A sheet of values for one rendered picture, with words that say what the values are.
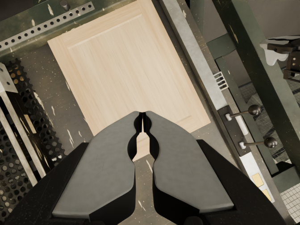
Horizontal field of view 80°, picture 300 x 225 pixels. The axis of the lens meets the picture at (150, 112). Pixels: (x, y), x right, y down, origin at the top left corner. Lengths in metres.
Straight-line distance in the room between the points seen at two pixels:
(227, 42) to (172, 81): 0.31
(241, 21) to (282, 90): 0.32
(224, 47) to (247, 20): 0.13
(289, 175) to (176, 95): 0.62
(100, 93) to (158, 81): 0.23
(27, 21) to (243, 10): 0.82
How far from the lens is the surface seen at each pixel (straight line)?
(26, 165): 0.79
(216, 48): 0.88
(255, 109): 0.68
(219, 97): 0.75
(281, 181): 1.02
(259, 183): 0.87
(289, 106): 0.89
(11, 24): 0.89
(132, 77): 0.73
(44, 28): 0.82
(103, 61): 0.76
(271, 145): 0.72
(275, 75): 0.87
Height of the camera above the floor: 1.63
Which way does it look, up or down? 33 degrees down
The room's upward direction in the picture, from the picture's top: 152 degrees clockwise
